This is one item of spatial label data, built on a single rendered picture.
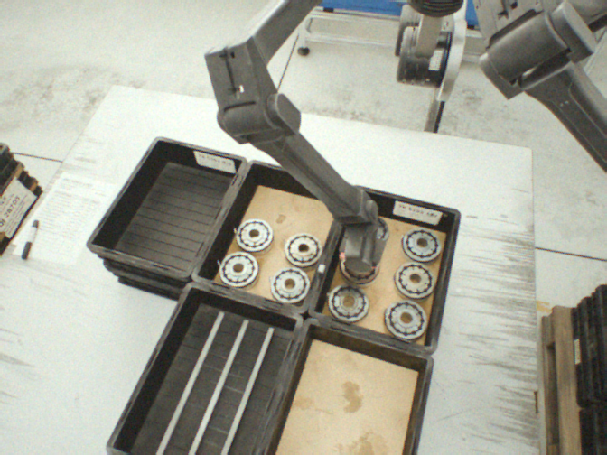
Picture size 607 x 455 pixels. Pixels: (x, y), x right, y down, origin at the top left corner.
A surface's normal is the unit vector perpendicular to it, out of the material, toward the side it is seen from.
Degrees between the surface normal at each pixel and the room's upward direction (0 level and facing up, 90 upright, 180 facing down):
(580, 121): 87
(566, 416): 1
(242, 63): 59
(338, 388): 0
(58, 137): 0
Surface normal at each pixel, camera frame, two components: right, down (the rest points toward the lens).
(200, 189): -0.03, -0.52
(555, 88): -0.29, 0.80
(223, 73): -0.44, 0.36
